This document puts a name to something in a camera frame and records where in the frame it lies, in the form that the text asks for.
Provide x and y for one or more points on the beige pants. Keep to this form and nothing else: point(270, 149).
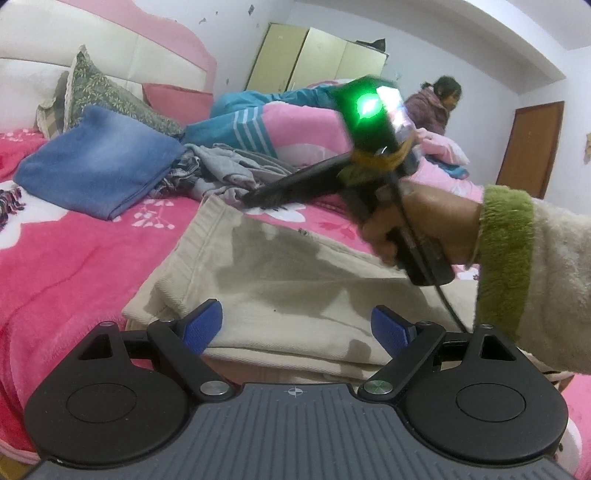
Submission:
point(286, 286)

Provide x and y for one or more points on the pink pillow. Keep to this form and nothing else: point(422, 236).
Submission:
point(180, 104)

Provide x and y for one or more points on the pink floral blanket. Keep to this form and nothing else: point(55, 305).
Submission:
point(69, 258)

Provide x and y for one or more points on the pale yellow wardrobe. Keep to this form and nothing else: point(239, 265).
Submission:
point(318, 60)

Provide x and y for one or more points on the person's right forearm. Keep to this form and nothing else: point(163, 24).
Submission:
point(545, 277)

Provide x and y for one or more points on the light pink duvet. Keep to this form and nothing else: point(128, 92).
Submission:
point(443, 147)

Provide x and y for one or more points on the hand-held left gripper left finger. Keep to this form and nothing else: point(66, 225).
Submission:
point(203, 325)

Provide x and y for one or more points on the person's right hand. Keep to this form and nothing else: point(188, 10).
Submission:
point(438, 221)

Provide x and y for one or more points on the teal striped garment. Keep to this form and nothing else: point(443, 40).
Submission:
point(240, 122)

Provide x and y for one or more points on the black bag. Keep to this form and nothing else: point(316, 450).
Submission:
point(374, 45)

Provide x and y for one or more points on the folded blue jeans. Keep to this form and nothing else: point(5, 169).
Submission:
point(92, 157)

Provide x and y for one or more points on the brown wooden door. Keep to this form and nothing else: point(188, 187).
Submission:
point(531, 147)

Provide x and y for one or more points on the beige checked pillow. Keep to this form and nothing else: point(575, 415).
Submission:
point(51, 115)

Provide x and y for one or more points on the grey plaid clothes pile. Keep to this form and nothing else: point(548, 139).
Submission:
point(231, 166)

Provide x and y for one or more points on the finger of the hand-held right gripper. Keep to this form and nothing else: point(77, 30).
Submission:
point(295, 184)

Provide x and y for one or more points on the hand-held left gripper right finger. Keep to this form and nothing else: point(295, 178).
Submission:
point(390, 330)

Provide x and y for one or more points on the green patterned pillow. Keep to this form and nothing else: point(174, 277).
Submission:
point(101, 87)

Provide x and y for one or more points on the pink floral quilt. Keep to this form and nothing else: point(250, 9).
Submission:
point(304, 134)

